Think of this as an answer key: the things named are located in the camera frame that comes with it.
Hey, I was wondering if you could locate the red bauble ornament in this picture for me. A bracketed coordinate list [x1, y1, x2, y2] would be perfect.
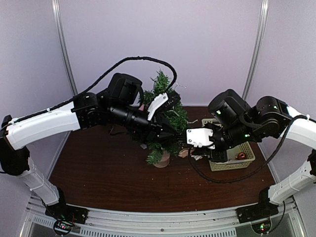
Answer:
[236, 152, 247, 160]

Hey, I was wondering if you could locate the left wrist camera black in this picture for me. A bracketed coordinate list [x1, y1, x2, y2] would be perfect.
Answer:
[147, 91, 181, 121]

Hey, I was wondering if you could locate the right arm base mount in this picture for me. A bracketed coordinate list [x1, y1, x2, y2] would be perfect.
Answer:
[236, 188, 278, 223]

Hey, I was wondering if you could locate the front aluminium rail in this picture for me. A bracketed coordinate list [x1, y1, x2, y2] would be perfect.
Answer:
[24, 190, 302, 237]

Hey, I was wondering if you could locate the left black cable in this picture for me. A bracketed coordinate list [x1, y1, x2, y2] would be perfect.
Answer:
[14, 56, 178, 121]

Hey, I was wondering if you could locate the aluminium frame post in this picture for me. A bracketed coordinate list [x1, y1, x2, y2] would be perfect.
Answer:
[242, 0, 269, 100]
[51, 0, 78, 96]

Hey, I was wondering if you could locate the black cable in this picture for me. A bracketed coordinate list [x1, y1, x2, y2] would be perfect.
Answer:
[14, 56, 178, 121]
[187, 116, 307, 184]

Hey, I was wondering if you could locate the beige plastic basket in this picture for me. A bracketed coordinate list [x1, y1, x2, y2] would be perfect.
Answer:
[201, 118, 256, 172]

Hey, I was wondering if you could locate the small green christmas tree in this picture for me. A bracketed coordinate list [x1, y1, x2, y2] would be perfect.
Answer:
[138, 70, 188, 168]

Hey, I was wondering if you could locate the white round ornament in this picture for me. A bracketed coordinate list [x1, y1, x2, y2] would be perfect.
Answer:
[178, 148, 203, 160]

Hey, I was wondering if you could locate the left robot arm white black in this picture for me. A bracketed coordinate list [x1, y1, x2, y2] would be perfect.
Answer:
[0, 73, 176, 219]

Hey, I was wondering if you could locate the right aluminium frame post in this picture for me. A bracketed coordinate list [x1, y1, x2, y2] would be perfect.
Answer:
[242, 0, 269, 100]

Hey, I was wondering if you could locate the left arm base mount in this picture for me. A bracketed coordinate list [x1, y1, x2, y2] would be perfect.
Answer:
[44, 190, 89, 225]

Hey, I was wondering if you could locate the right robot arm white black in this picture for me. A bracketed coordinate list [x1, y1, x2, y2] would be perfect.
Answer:
[194, 89, 316, 218]

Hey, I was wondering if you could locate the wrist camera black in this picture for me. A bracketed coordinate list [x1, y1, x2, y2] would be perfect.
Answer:
[176, 127, 215, 150]
[147, 91, 181, 121]

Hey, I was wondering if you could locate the left aluminium frame post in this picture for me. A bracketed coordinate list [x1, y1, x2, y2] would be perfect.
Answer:
[51, 0, 78, 96]

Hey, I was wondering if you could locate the right black cable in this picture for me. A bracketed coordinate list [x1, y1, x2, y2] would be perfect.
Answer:
[187, 116, 307, 184]

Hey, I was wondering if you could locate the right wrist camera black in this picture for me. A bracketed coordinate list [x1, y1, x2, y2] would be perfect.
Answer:
[176, 127, 215, 150]

